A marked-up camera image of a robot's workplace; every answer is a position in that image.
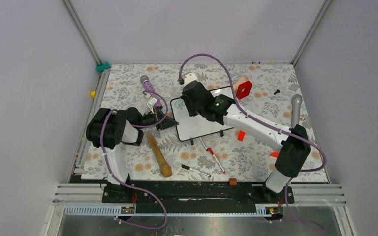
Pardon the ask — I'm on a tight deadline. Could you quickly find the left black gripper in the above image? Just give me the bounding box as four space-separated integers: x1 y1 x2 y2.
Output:
137 106 178 131

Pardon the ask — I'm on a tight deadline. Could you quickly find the white whiteboard black frame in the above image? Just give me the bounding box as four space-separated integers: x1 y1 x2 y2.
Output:
170 97 230 142

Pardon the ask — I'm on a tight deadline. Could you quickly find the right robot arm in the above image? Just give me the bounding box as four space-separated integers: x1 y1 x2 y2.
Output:
181 81 311 203

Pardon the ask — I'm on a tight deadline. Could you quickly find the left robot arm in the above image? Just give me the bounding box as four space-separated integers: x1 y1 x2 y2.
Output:
86 106 179 202

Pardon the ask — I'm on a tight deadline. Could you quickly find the floral patterned mat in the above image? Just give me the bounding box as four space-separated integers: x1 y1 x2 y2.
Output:
80 63 330 183

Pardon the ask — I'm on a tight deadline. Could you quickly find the blue capped marker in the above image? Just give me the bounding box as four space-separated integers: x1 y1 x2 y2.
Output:
199 137 208 151

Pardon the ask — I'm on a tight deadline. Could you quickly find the purple glitter microphone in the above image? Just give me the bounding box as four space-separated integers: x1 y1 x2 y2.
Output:
140 75 163 108

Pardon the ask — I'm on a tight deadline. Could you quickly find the red square block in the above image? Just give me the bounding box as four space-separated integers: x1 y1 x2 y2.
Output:
236 81 252 100

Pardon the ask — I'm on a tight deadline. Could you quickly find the red capped marker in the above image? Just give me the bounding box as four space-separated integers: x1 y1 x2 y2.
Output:
207 147 226 174

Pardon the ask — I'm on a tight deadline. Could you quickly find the black capped marker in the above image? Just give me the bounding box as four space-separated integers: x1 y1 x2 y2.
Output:
181 164 212 177

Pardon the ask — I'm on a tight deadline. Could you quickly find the red rectangular block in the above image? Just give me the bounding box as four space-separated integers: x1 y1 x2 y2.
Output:
237 131 246 142

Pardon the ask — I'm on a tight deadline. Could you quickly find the teal clamp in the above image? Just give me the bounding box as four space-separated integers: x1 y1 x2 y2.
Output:
96 62 111 72

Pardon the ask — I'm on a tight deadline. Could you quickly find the brown small block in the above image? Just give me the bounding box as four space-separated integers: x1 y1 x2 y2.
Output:
228 178 238 186

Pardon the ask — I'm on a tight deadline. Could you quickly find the red wedge block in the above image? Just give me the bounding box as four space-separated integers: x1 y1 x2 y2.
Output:
270 152 279 158

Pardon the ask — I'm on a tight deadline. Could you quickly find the silver grey microphone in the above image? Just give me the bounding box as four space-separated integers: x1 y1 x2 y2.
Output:
291 94 303 128

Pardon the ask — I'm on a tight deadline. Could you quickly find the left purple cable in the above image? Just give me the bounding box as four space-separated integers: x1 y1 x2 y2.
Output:
100 90 169 229

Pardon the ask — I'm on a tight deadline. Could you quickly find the purple cable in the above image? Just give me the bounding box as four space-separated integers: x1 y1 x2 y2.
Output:
178 53 327 233
100 90 169 229

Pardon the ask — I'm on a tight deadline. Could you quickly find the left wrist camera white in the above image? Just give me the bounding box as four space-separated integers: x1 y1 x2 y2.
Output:
147 97 158 114

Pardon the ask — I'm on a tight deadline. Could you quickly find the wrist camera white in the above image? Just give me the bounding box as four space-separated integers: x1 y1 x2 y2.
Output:
178 73 198 86
147 97 158 114

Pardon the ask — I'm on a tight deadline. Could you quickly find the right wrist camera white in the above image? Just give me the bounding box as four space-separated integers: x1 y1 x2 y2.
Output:
178 73 198 86

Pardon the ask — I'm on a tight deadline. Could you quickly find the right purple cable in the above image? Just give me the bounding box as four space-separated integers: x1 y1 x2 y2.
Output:
178 53 327 233

